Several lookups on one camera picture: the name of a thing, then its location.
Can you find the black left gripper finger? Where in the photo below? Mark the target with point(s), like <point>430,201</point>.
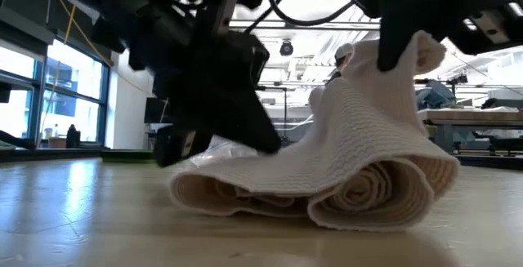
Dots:
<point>233,124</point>
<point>175,144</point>

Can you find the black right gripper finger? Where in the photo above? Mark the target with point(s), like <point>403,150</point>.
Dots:
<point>392,42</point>
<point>490,30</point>

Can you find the clear plastic bag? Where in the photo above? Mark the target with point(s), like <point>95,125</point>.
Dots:
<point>224,148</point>

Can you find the white elastic bandage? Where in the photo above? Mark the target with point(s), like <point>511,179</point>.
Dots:
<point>359,136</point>

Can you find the black monitor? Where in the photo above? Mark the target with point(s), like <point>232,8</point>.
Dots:
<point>155,109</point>

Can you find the person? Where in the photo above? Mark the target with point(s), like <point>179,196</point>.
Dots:
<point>343,52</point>

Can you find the round black ceiling device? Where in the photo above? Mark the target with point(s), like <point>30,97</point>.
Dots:
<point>286,48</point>

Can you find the blue-framed window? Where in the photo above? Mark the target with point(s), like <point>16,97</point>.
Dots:
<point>73,79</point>

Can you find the small brown box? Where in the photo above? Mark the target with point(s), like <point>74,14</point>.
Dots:
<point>57,142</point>

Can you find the black gantry frame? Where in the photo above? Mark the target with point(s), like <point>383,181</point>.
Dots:
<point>285,103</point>
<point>457,80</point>

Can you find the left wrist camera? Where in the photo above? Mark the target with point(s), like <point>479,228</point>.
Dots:
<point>253,59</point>

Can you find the grey metal-frame table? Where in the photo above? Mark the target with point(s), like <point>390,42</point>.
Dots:
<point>470,116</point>

